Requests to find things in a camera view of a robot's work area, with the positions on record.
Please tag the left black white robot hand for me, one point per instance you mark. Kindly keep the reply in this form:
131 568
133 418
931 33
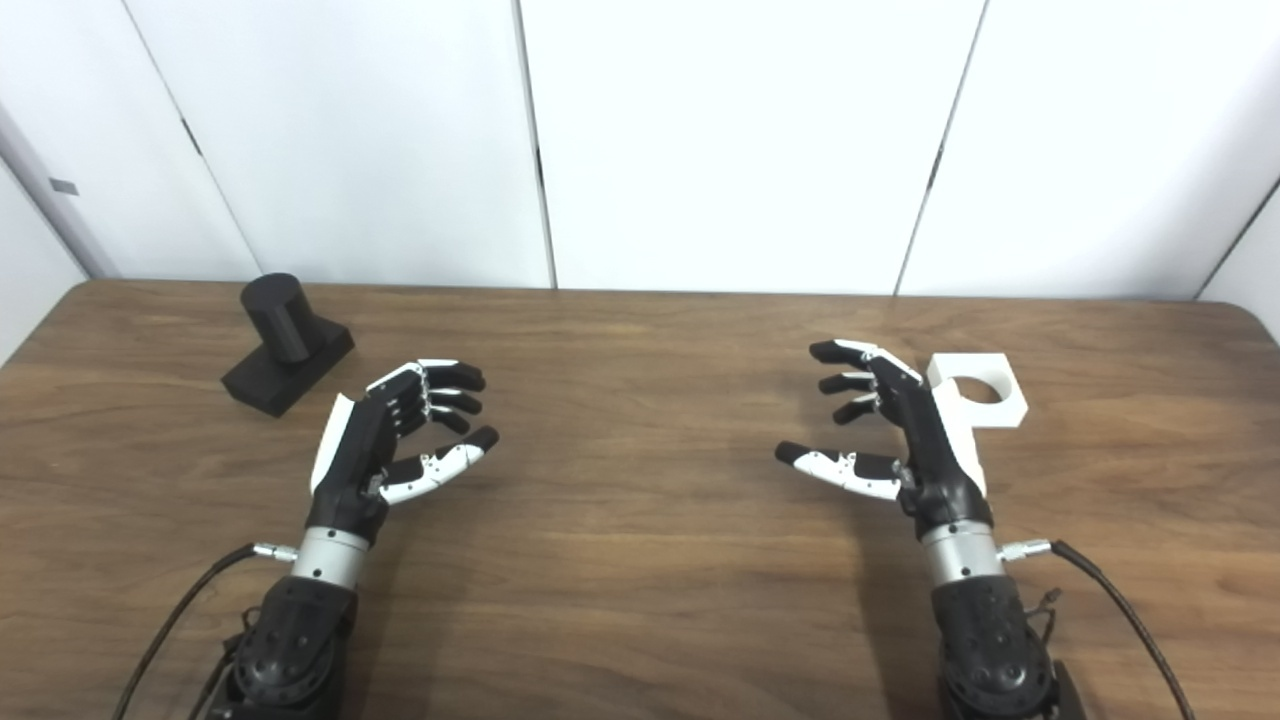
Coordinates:
352 455

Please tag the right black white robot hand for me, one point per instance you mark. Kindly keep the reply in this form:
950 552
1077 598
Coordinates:
935 450

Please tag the white square piece with hole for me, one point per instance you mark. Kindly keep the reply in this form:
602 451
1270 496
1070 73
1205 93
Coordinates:
1003 410

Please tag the black peg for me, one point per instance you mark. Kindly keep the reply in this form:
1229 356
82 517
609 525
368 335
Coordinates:
285 345

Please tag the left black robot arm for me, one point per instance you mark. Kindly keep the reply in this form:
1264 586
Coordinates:
300 630

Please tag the small grey wall tag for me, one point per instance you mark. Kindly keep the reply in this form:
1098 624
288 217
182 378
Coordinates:
64 187

